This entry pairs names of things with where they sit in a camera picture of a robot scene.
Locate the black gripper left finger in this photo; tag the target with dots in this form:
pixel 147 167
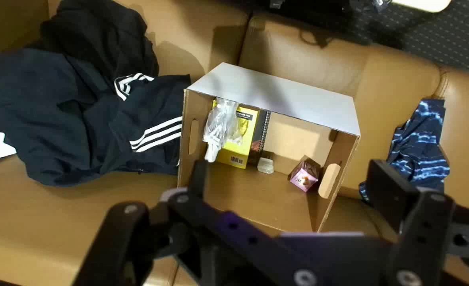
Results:
pixel 123 239

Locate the small white cup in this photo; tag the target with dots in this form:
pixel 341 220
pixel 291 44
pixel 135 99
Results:
pixel 266 166

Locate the clear plastic bag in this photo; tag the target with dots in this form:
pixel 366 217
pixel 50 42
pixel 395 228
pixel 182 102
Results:
pixel 218 128

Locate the white oval object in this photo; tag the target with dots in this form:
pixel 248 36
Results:
pixel 422 4

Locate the dark navy striped jacket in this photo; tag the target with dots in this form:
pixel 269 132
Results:
pixel 59 121

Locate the cardboard box with white flap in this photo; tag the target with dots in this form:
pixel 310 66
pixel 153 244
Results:
pixel 255 196

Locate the black bag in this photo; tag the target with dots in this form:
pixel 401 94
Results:
pixel 307 13

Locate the yellow carton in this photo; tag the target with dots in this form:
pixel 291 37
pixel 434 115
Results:
pixel 239 153

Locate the black cloth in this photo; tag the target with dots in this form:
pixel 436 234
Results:
pixel 100 37

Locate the tan leather sofa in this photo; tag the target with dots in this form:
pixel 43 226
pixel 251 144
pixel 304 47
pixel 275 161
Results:
pixel 43 228

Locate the blue patterned cloth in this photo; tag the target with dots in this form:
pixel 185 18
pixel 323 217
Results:
pixel 418 148

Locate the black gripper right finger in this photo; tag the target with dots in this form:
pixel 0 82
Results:
pixel 422 233

